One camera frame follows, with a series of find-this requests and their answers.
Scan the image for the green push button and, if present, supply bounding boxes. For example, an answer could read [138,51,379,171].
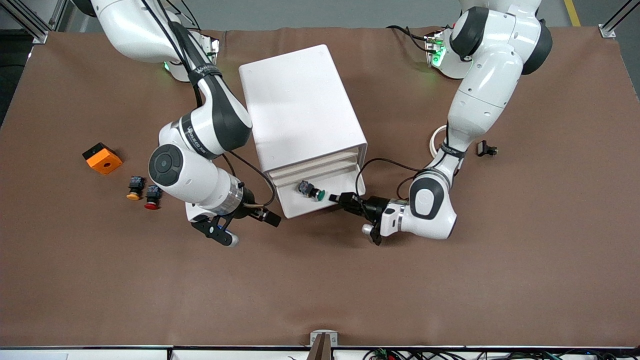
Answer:
[297,181,326,202]

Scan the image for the white plastic drawer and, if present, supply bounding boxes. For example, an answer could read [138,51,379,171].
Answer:
[274,159,360,183]
[276,167,367,220]
[270,149,361,176]

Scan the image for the red push button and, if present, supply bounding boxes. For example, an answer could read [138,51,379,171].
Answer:
[144,185,164,211]

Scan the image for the white drawer cabinet shell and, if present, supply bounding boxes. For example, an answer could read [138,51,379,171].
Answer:
[239,44,369,188]

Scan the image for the yellow push button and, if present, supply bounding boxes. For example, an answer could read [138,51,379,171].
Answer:
[126,176,146,202]

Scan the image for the white curved pipe clamp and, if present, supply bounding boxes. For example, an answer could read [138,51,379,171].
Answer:
[430,125,450,156]

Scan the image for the brown table mat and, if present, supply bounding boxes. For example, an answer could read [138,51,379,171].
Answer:
[0,26,640,348]

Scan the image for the orange box with hole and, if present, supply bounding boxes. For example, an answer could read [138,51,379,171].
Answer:
[82,142,123,176]

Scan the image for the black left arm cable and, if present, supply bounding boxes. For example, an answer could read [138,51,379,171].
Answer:
[355,157,427,201]

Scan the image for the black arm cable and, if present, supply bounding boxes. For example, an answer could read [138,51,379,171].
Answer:
[355,157,427,201]
[140,0,277,208]

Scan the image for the grey metal mount bracket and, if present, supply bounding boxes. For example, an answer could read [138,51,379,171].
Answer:
[310,330,339,347]

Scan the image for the brown tapered post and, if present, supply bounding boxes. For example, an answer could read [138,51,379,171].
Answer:
[306,333,334,360]

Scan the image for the tangled cable bundle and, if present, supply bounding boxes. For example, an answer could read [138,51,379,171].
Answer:
[364,348,640,360]

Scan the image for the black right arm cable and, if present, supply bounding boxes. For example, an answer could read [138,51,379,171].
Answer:
[140,0,277,208]

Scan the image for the black base cable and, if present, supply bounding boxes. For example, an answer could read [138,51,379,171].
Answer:
[386,24,436,55]

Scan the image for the aluminium frame strut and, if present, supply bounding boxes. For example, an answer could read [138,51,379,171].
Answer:
[599,0,636,39]
[0,0,68,45]

